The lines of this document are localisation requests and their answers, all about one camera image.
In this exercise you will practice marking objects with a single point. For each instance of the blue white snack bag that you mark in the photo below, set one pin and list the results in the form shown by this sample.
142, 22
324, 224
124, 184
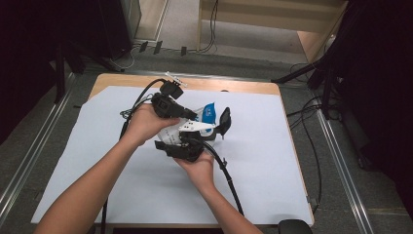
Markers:
209, 112

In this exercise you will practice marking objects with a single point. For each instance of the wooden table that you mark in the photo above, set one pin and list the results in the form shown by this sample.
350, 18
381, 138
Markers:
227, 85

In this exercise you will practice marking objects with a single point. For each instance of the light wooden frame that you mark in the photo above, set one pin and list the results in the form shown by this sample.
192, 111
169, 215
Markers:
246, 24

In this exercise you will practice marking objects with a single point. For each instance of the person's left hand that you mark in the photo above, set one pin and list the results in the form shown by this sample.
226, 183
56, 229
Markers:
144, 125

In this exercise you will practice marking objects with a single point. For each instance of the black tripod stand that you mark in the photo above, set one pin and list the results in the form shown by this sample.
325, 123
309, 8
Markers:
327, 97
60, 74

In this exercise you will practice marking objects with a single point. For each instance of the black round object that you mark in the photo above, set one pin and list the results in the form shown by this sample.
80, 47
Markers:
295, 227

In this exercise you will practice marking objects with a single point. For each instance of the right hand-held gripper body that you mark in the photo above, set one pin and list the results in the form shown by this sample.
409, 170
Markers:
190, 148

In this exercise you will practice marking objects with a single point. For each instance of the dark cabinet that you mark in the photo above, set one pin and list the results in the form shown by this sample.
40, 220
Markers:
131, 16

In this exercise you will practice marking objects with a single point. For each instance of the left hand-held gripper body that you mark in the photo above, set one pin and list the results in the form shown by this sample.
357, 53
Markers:
165, 104

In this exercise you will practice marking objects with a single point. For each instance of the black curtain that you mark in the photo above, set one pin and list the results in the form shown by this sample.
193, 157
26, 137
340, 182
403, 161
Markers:
26, 48
383, 81

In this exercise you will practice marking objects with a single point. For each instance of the small black plug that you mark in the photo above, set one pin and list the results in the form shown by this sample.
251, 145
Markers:
143, 46
183, 51
157, 47

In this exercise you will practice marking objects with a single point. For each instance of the white paper sheet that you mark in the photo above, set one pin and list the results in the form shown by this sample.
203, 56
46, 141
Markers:
276, 162

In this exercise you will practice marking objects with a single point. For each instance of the metal floor rail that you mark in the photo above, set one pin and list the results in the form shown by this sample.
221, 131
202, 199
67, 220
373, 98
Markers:
345, 178
37, 149

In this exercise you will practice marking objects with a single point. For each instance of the clear jar with black lid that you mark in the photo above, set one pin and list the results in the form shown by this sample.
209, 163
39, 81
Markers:
224, 121

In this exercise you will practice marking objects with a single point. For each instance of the person's right hand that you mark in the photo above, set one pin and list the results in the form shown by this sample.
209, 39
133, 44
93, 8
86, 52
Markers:
201, 172

